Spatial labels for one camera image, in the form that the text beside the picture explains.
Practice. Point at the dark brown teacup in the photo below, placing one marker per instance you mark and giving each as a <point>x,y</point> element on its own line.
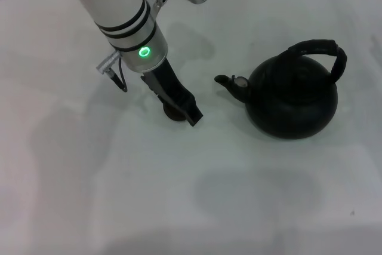
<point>174,116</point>

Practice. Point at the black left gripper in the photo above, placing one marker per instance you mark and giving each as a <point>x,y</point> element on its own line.
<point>167,83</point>

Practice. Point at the black round teapot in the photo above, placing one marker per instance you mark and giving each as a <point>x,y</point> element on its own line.
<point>292,111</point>

